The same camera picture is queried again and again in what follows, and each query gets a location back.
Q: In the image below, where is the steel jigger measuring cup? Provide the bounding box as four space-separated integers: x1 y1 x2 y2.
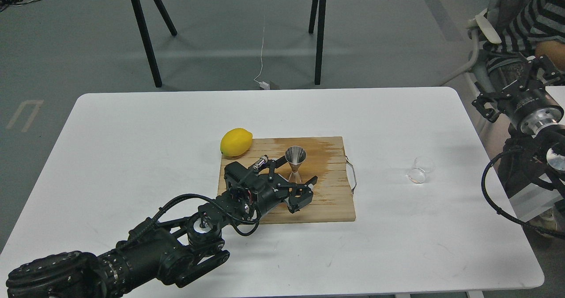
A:
285 146 307 184

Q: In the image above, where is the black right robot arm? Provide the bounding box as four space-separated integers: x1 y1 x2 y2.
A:
472 55 564 239

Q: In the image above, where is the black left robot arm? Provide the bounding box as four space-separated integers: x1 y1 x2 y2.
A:
6 155 318 298

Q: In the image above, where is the white charging cable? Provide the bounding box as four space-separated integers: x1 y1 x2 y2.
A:
253 0 271 90

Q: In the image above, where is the grey office chair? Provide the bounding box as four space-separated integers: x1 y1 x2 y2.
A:
438 0 529 95

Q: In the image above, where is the wooden cutting board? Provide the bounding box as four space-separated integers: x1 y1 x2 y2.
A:
218 136 356 224

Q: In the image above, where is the yellow lemon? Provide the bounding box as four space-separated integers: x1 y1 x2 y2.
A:
220 128 253 157

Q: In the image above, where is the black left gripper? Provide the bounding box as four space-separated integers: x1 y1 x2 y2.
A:
247 155 318 219

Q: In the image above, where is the white side table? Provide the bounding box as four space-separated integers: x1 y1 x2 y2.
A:
542 86 565 128

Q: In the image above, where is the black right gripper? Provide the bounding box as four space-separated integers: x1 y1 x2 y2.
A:
471 55 564 135

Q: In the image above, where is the small clear glass cup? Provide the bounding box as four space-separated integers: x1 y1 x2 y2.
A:
407 155 436 184

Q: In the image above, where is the seated person striped shirt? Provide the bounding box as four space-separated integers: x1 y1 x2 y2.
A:
484 0 565 87

